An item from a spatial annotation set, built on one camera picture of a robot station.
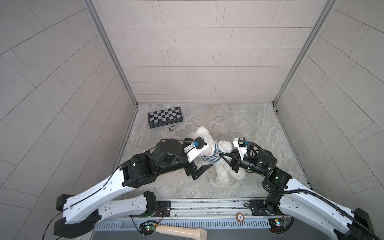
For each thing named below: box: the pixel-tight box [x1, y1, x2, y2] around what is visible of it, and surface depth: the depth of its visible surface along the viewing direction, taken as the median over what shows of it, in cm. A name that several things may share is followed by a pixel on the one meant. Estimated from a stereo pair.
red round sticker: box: [236, 212, 245, 223], surface depth 71 cm
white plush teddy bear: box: [189, 126, 246, 187], surface depth 65 cm
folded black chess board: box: [147, 106, 184, 129], surface depth 106 cm
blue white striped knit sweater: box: [201, 140, 223, 163], surface depth 67 cm
